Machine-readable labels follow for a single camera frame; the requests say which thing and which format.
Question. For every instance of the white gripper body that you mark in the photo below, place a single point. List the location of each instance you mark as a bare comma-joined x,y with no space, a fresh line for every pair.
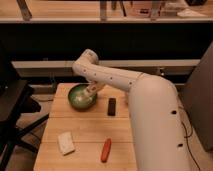
93,88

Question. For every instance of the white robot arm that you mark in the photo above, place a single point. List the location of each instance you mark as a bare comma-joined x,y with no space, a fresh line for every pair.
157,131

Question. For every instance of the green ceramic bowl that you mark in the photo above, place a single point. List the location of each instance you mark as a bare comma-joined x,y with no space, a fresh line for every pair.
77,100

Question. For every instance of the dark brown bottle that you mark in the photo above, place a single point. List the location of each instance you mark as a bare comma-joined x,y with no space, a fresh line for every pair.
111,107

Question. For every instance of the orange carrot toy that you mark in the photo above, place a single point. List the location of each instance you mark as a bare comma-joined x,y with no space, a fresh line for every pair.
106,150

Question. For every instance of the white sponge block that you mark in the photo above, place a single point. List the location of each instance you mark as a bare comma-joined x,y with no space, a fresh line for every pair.
66,144

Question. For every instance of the black office chair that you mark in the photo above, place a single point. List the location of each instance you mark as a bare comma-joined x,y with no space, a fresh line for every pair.
15,99

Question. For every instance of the grey cabinet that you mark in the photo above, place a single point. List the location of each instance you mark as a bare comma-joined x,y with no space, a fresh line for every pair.
197,98

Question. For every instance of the white cloth on shelf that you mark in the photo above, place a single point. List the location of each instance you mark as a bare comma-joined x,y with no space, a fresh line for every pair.
190,13

